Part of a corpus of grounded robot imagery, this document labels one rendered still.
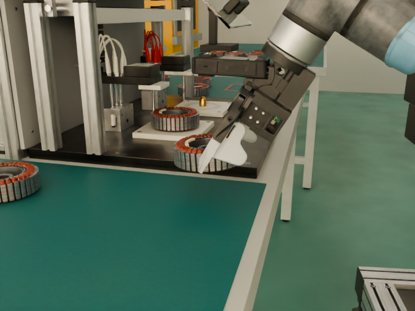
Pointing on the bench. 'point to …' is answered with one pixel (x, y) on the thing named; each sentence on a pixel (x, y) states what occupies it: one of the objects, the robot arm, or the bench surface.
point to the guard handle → (237, 6)
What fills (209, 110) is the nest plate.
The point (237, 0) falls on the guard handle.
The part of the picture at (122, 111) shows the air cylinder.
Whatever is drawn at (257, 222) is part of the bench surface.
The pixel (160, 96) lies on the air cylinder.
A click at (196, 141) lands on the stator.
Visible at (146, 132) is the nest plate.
